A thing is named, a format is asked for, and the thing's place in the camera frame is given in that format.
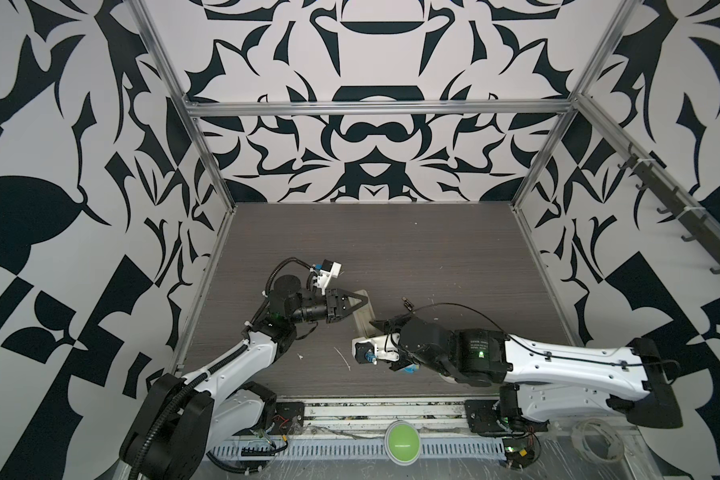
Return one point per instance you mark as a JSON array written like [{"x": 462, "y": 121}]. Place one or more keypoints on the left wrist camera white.
[{"x": 323, "y": 274}]

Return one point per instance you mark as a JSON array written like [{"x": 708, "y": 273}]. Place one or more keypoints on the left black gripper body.
[{"x": 331, "y": 315}]

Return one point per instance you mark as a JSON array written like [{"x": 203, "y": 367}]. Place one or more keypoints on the slotted cable duct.
[{"x": 481, "y": 448}]

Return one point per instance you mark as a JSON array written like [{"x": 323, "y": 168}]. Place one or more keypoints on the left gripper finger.
[
  {"x": 357, "y": 299},
  {"x": 359, "y": 314}
]

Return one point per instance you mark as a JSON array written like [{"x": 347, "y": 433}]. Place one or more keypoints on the aluminium frame rail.
[{"x": 390, "y": 107}]

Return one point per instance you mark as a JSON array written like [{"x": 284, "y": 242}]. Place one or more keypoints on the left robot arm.
[{"x": 183, "y": 418}]

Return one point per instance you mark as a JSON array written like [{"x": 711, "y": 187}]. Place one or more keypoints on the green push button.
[{"x": 402, "y": 443}]

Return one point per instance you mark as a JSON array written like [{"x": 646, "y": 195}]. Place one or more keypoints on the small circuit board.
[{"x": 520, "y": 453}]

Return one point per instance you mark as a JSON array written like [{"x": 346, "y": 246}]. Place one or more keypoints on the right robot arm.
[{"x": 538, "y": 382}]

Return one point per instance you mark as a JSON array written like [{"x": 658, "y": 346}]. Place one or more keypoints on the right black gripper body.
[{"x": 407, "y": 350}]

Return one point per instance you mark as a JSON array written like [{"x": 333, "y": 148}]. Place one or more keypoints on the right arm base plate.
[{"x": 485, "y": 418}]

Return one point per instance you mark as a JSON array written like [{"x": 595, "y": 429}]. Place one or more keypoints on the white remote control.
[{"x": 364, "y": 329}]

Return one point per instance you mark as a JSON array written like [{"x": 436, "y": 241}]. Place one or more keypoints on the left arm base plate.
[{"x": 280, "y": 418}]

